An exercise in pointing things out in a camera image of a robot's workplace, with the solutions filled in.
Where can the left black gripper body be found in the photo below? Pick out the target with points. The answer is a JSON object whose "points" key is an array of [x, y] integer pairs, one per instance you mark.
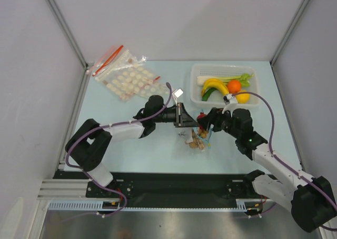
{"points": [[179, 116]]}

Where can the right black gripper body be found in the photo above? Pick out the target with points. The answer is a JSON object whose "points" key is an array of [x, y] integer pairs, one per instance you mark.
{"points": [[213, 120]]}

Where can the red pomegranate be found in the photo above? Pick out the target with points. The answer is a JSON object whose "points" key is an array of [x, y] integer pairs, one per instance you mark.
{"points": [[203, 121]]}

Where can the blue zipper clear bag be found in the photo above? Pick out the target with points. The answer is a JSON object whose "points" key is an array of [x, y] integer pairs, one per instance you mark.
{"points": [[185, 149]]}

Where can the brown longan bunch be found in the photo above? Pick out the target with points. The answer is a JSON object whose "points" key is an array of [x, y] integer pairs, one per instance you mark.
{"points": [[196, 138]]}

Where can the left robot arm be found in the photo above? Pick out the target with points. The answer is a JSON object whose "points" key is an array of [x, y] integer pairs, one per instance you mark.
{"points": [[86, 148]]}

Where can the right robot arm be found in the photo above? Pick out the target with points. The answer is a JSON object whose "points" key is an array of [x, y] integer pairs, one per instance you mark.
{"points": [[310, 200]]}

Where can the polka dot zip bag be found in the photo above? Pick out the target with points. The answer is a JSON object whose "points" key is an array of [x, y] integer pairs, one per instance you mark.
{"points": [[135, 80]]}

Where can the red zipper clear bag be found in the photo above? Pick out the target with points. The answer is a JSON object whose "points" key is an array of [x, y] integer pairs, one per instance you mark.
{"points": [[116, 60]]}

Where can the white plastic basket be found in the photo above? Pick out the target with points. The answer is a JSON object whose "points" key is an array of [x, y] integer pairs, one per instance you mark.
{"points": [[216, 99]]}

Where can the yellow lemon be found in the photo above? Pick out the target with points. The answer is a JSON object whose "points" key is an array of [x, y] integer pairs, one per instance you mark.
{"points": [[242, 97]]}

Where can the green cucumber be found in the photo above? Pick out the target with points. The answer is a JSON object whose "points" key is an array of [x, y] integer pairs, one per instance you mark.
{"points": [[208, 93]]}

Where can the orange fruit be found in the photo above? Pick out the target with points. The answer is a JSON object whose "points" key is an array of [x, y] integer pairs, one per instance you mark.
{"points": [[234, 86]]}

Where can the yellow banana bunch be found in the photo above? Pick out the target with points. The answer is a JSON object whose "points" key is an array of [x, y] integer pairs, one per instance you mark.
{"points": [[214, 83]]}

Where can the green celery stalk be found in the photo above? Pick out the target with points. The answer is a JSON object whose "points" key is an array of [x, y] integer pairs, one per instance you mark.
{"points": [[244, 79]]}

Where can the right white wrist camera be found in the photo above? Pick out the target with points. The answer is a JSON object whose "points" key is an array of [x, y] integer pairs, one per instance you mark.
{"points": [[230, 102]]}

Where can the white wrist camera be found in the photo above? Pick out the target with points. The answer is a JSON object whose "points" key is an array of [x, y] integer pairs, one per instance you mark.
{"points": [[230, 102], [176, 94]]}

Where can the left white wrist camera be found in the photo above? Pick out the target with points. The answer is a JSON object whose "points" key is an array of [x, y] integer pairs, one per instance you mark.
{"points": [[176, 94]]}

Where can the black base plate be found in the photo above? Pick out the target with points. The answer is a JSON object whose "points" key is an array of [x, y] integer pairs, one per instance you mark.
{"points": [[169, 190]]}

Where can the right aluminium frame post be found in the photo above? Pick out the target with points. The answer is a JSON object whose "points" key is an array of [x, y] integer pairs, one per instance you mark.
{"points": [[304, 4]]}

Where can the aluminium frame post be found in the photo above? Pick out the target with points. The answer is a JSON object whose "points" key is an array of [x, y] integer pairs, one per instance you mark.
{"points": [[304, 4], [61, 21]]}

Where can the white slotted cable duct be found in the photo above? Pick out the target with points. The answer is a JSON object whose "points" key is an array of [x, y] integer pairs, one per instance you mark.
{"points": [[105, 206]]}

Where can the left aluminium frame post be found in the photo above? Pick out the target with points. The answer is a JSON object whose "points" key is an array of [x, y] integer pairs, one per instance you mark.
{"points": [[61, 21]]}

